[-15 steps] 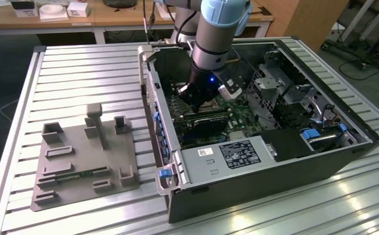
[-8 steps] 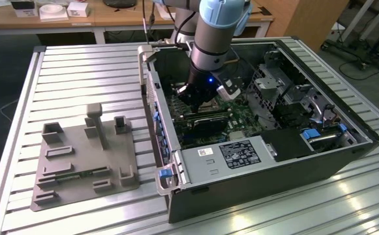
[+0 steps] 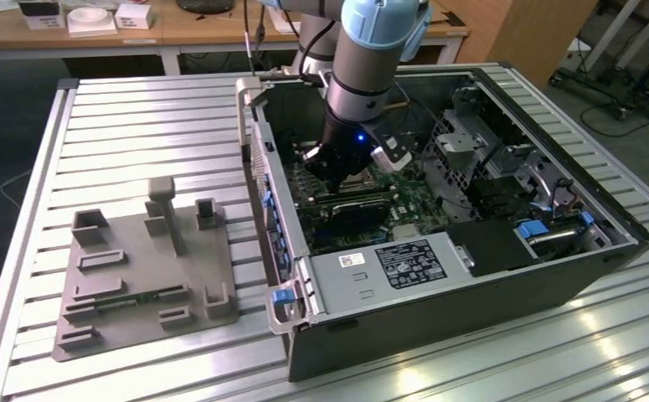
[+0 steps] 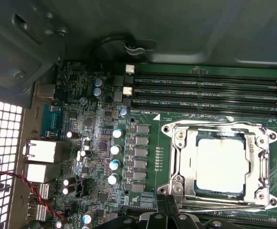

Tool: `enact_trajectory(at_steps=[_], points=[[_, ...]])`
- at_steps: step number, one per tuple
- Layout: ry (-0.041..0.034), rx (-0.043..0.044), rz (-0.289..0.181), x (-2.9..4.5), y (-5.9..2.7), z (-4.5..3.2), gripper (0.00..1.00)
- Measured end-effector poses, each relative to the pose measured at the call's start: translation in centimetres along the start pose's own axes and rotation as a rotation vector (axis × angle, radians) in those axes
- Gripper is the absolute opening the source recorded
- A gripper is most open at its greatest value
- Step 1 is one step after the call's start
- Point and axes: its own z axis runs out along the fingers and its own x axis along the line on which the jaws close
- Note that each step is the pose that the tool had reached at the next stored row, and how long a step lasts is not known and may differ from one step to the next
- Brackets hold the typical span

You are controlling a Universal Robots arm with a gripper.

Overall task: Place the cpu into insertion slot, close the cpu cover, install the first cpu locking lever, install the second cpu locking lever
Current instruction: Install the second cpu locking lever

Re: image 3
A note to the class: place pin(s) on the small blue clip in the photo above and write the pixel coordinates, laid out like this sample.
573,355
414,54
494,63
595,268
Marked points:
585,220

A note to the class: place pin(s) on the black graphics card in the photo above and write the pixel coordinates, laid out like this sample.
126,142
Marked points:
358,215

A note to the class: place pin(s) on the green motherboard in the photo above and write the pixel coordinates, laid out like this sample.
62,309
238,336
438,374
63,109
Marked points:
414,197

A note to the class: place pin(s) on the white box with round hollow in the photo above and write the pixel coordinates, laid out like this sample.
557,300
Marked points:
91,23

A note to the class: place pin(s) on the green RAM stick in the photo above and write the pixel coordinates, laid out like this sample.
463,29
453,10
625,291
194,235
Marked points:
134,300

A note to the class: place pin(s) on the black round object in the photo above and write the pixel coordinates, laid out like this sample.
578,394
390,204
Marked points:
205,5

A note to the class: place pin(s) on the white printed cardboard box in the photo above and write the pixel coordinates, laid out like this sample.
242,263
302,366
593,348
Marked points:
133,17

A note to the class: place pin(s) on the silver power supply unit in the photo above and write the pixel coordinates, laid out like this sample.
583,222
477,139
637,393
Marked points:
353,289

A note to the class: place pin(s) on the wheeled equipment cart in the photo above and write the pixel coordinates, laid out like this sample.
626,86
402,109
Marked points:
631,75

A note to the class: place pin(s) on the black open PC case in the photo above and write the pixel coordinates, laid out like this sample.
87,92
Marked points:
442,326

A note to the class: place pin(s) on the blue case latch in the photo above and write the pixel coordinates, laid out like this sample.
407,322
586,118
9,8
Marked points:
282,296

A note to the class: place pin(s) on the wooden desk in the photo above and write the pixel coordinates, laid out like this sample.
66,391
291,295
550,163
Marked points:
1,33

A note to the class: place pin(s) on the blue disk carrier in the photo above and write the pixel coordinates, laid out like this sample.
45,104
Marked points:
531,230

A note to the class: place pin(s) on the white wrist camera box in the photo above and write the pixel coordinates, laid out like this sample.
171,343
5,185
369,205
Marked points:
394,155

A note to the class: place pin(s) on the CPU socket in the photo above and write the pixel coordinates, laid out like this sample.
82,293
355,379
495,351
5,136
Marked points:
379,189

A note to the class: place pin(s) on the small silver heatsink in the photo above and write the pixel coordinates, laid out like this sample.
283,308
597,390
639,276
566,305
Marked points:
409,231

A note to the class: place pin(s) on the metal disk bay cage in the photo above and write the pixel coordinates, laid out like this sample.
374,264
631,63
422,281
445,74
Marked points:
458,144

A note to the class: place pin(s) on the white box with black top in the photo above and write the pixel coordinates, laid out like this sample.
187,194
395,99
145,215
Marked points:
42,12

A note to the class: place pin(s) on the grey parts rack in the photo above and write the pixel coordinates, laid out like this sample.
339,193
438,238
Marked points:
134,251

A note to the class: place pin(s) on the black plastic shroud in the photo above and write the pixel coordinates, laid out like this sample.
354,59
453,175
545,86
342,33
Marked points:
493,247

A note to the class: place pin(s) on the wooden cabinet panel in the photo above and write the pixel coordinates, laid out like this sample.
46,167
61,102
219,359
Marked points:
526,42

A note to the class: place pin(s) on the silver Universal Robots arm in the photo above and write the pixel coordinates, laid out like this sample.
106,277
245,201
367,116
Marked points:
358,84

